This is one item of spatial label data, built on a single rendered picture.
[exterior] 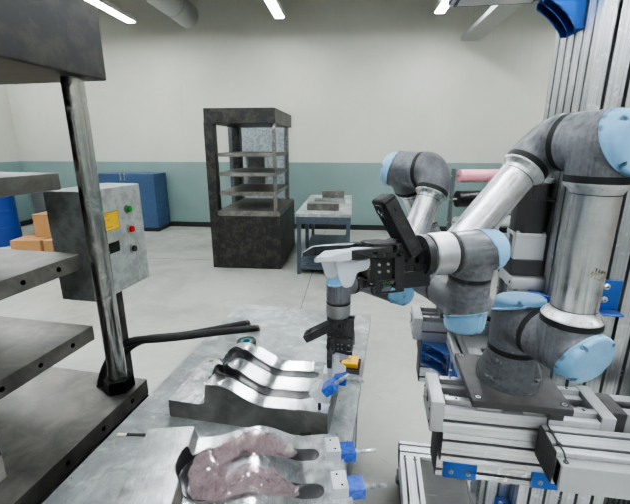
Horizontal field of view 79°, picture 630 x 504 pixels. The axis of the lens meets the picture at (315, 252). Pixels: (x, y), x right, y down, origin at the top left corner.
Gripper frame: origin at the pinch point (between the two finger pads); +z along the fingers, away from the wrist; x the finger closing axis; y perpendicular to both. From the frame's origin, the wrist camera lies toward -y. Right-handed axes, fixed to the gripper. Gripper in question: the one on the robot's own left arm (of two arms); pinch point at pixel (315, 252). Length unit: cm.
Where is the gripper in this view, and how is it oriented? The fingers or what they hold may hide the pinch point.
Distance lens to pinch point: 61.2
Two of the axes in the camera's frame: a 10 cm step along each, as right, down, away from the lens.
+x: -2.9, -1.2, 9.5
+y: 0.4, 9.9, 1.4
